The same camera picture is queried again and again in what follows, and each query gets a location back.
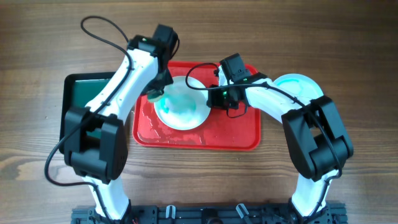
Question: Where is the yellow green sponge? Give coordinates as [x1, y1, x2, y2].
[147, 90, 164, 103]

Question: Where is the white plate top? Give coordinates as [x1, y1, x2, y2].
[154, 76, 211, 131]

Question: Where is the white plate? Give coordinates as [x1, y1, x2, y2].
[274, 73, 323, 100]
[154, 76, 211, 131]

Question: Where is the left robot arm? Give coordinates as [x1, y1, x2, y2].
[62, 24, 179, 223]

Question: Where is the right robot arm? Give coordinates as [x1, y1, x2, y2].
[207, 54, 354, 223]

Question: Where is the dark green water tray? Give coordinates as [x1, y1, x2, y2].
[60, 72, 115, 139]

